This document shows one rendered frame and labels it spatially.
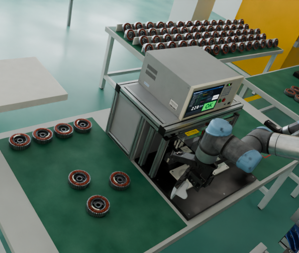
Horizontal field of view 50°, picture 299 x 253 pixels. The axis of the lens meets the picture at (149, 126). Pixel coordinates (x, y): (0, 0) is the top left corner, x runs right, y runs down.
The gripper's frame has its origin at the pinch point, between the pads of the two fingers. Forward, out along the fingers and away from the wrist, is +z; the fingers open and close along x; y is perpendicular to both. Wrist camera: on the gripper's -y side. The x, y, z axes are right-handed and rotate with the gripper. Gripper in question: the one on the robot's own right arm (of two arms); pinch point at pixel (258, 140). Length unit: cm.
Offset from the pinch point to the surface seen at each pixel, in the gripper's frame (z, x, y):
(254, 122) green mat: 26, 42, -14
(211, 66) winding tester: -19, -35, -50
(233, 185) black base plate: 5.0, -35.5, 18.0
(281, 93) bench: 35, 120, -30
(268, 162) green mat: 7.9, 9.6, 17.0
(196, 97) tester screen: -21, -61, -34
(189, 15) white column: 179, 240, -227
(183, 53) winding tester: -11, -44, -64
